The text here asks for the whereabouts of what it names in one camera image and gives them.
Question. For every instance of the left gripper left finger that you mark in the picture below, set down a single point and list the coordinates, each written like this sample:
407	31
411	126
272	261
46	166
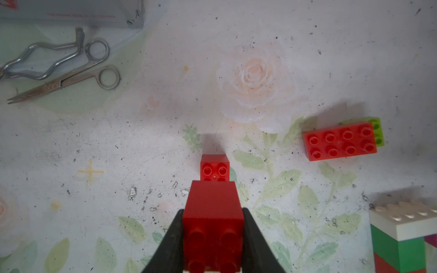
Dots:
169	255

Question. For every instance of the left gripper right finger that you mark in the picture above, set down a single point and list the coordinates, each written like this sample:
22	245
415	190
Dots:
257	257

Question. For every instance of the red square lego brick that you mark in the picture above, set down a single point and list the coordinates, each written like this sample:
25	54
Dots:
215	167
213	224

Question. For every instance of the red tall lego brick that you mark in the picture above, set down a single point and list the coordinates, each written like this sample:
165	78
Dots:
383	267

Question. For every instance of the white long lego brick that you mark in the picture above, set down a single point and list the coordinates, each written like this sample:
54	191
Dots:
405	220

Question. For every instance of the red long lego brick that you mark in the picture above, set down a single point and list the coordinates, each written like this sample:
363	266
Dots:
341	141

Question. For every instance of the pink lego brick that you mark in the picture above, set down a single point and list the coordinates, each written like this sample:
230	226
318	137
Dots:
431	240

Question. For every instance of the lime green lego brick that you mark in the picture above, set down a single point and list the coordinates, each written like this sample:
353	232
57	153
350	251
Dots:
377	127

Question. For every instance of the silver scissors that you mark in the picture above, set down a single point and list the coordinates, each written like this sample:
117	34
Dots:
75	76

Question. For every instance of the silver metal case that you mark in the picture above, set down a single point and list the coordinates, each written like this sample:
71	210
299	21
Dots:
83	12

